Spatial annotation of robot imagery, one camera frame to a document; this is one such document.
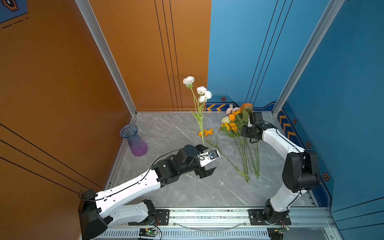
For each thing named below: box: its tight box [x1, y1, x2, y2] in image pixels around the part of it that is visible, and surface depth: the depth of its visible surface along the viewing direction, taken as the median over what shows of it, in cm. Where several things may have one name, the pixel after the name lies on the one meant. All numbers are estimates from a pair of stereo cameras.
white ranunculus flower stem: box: [182, 76, 213, 146], surface depth 75 cm
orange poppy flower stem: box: [198, 128, 250, 182], surface depth 96 cm
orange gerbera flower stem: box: [240, 103, 254, 116], surface depth 101 cm
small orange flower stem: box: [229, 122, 245, 175], surface depth 107 cm
